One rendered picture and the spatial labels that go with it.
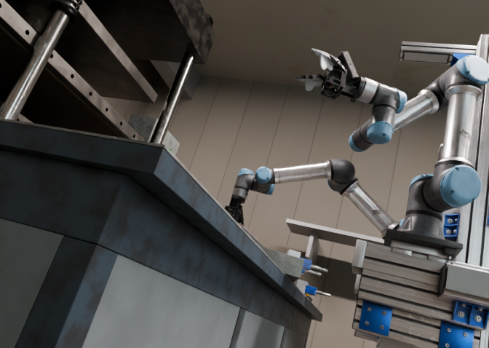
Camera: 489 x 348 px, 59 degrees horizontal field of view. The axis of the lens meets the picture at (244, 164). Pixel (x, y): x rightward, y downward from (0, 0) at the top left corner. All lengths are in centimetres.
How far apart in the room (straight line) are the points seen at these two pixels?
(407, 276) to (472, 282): 20
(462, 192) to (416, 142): 291
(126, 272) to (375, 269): 100
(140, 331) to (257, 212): 351
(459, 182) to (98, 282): 113
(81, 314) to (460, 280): 105
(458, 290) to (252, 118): 353
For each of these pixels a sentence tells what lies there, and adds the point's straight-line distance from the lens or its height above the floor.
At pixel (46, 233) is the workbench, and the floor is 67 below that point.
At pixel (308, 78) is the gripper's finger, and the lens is 148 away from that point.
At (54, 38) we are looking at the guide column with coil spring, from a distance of 155.
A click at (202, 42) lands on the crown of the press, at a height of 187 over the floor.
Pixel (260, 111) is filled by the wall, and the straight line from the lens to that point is 461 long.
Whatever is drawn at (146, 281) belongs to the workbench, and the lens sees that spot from 65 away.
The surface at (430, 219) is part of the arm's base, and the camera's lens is 153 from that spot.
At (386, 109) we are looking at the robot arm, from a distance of 143.
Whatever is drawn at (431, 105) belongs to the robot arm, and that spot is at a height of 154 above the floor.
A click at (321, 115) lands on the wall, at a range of 447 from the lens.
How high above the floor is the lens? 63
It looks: 20 degrees up
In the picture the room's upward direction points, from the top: 17 degrees clockwise
